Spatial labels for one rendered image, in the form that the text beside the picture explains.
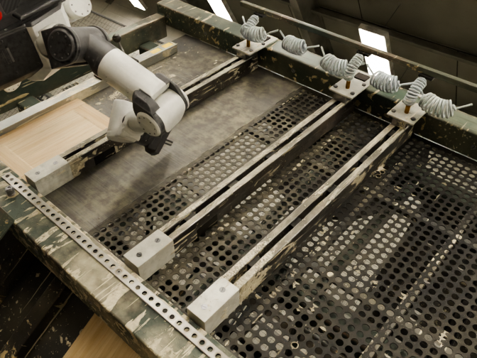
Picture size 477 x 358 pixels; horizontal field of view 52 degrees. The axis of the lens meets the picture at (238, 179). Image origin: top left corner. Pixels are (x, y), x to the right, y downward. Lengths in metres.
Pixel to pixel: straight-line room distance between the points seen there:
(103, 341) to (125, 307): 0.31
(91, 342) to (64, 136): 0.73
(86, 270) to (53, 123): 0.76
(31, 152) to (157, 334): 0.89
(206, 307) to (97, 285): 0.30
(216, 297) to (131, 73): 0.60
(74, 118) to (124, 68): 0.70
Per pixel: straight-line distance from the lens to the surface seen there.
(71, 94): 2.07
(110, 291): 1.32
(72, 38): 1.32
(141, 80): 1.28
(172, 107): 1.29
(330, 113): 1.83
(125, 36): 2.45
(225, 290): 1.26
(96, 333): 1.60
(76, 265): 1.40
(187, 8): 2.52
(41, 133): 1.93
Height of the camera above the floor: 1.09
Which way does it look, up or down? 8 degrees up
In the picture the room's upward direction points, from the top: 35 degrees clockwise
